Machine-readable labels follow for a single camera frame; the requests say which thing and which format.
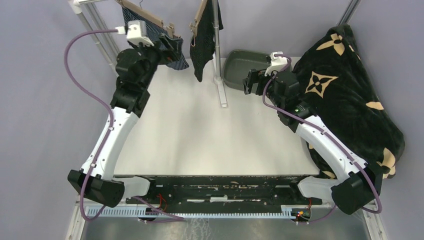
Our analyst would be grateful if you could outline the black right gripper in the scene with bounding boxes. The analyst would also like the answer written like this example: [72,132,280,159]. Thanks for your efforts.
[242,68,284,110]

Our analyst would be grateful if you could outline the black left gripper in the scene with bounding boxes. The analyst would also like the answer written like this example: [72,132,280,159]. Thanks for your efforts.
[131,33,183,89]

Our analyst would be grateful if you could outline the blue striped underwear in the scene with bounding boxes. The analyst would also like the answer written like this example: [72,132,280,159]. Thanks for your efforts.
[122,7,189,71]

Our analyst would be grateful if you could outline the black striped underwear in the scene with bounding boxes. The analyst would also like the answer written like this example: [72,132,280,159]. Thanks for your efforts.
[189,0,224,82]

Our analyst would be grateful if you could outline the wooden clip hanger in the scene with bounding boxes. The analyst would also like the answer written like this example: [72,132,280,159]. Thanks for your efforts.
[189,0,208,47]

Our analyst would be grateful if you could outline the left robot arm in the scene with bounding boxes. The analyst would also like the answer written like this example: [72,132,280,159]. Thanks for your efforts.
[67,34,182,208]

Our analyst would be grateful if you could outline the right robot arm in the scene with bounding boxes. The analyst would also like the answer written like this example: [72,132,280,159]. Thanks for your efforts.
[243,69,383,215]

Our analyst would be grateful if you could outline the green plastic tray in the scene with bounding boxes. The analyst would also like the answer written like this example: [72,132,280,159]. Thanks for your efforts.
[222,49,270,91]

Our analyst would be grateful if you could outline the centre rack pole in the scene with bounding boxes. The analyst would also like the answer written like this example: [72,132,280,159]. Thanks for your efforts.
[212,0,222,83]

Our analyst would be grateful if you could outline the rack pole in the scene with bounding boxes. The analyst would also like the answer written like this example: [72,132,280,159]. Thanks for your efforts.
[212,0,222,83]
[66,0,120,76]

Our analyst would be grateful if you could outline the black floral blanket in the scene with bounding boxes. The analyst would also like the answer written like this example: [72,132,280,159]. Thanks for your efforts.
[293,23,406,179]

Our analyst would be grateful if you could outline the left rack pole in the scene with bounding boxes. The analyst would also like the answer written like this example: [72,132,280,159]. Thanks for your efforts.
[66,0,120,76]

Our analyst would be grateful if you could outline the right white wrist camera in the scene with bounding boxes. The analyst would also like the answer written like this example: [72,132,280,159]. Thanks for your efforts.
[264,51,292,76]

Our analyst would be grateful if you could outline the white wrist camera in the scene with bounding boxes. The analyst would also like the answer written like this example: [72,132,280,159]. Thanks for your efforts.
[264,51,292,76]
[114,20,155,47]

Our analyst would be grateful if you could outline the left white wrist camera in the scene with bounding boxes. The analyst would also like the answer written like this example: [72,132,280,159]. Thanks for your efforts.
[114,20,155,47]

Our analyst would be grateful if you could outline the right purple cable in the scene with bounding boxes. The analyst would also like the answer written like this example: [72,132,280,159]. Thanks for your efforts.
[262,52,383,224]

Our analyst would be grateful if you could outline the purple cable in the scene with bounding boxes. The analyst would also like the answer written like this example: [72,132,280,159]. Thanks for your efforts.
[262,52,383,224]
[63,29,186,223]

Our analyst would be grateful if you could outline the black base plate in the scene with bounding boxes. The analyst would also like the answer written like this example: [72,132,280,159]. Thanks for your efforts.
[142,175,323,214]

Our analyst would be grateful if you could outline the white cable duct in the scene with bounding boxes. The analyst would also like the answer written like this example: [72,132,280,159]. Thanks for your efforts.
[85,205,296,220]

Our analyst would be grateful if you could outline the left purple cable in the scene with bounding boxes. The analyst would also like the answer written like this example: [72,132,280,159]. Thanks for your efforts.
[63,29,186,223]

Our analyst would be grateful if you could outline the aluminium frame rails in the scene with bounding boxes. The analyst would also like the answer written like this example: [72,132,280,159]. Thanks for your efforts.
[65,204,387,240]

